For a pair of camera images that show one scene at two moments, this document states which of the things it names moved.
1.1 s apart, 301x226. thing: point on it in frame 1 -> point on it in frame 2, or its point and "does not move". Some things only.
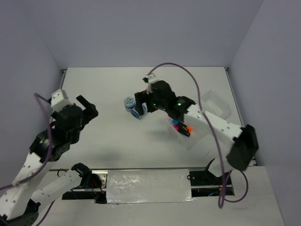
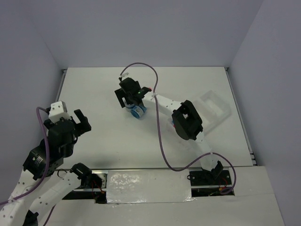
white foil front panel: (148, 186) does not move
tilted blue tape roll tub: (135, 113) does not move
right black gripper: (138, 97) -> (120, 94)
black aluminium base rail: (203, 184) does not move
